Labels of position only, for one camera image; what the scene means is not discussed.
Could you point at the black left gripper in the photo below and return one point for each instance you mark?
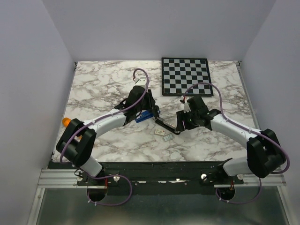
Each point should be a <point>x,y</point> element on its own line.
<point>151,101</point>

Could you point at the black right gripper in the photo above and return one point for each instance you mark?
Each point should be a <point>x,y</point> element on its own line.
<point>181,116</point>

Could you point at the blue and black stapler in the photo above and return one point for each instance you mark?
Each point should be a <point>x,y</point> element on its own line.
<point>143,116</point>

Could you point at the staple tray with staples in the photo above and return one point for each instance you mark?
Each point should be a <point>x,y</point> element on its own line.
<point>168,137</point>

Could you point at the white staple box sleeve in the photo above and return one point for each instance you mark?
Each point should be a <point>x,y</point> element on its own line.
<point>159,132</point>

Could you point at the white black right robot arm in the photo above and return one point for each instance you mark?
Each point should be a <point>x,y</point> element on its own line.
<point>263,153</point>

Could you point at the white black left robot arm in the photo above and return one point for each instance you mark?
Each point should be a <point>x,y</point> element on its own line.
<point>77,141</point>

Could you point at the black and grey chessboard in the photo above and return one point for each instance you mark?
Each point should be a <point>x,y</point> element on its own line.
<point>178,74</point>

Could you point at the orange toy microphone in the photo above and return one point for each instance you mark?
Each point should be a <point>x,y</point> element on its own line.
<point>66,122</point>

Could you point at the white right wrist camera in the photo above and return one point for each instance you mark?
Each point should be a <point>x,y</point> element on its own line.
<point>186,108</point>

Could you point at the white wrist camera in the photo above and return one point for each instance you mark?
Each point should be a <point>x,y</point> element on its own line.
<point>186,108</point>
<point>141,82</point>

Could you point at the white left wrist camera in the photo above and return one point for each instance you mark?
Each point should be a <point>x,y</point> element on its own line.
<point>141,82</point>

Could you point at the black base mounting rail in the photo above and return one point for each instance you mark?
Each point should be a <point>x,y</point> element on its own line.
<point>157,178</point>

